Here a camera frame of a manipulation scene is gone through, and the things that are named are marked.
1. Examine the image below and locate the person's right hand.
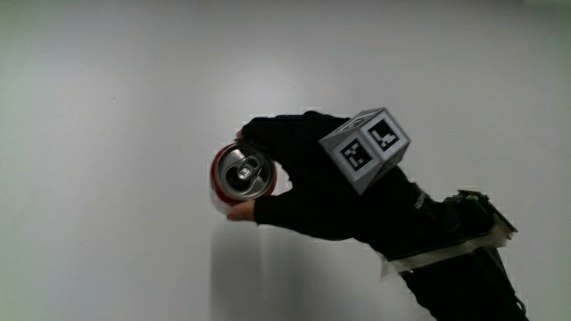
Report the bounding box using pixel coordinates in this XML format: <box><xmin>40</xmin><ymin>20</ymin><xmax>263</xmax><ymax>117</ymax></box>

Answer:
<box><xmin>226</xmin><ymin>106</ymin><xmax>428</xmax><ymax>256</ymax></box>

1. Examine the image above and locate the red cola can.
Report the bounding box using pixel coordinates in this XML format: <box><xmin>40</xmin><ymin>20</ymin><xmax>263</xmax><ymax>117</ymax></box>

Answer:
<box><xmin>210</xmin><ymin>141</ymin><xmax>278</xmax><ymax>207</ymax></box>

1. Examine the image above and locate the taped black wrist sensor board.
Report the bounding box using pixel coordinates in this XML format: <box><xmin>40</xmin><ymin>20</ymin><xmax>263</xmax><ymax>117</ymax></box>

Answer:
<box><xmin>379</xmin><ymin>189</ymin><xmax>519</xmax><ymax>281</ymax></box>

